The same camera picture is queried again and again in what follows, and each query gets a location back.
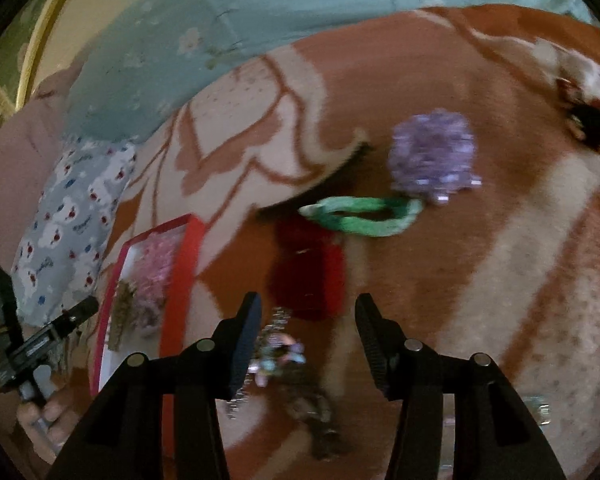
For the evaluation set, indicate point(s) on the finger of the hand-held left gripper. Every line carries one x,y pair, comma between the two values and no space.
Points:
0,302
80,310

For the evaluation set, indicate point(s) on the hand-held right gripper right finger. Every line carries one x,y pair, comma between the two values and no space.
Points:
375,345

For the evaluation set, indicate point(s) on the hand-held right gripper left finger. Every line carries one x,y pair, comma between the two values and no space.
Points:
247,340

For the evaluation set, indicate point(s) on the red cardboard box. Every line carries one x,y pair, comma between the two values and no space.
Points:
180,280

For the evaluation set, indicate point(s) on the red velvet hair bow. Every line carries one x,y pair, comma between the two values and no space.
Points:
307,270

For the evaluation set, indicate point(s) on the green knitted hair band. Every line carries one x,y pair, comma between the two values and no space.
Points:
360,222

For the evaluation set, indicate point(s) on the large purple scrunchie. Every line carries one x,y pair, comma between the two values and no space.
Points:
432,152

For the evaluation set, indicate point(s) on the person's left hand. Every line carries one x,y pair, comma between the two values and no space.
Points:
45,415

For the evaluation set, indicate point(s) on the beige hair claw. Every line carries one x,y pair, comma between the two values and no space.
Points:
122,315

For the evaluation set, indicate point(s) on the small light purple scrunchie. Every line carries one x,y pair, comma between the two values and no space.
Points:
149,317

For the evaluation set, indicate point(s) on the pink scrunchie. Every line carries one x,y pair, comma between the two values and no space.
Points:
155,265

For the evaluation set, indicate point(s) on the grey bear print pillow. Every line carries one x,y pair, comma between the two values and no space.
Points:
75,220

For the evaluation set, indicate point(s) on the pink quilt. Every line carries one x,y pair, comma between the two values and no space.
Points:
15,170

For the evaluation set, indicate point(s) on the small silver accessory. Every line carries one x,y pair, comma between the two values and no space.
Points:
537,407

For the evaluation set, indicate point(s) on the red and black accessory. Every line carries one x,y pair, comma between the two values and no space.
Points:
592,120

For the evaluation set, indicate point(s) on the teal floral quilt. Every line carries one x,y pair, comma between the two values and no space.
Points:
240,20

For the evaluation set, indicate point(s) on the gold frame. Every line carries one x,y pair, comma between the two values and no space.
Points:
40,25

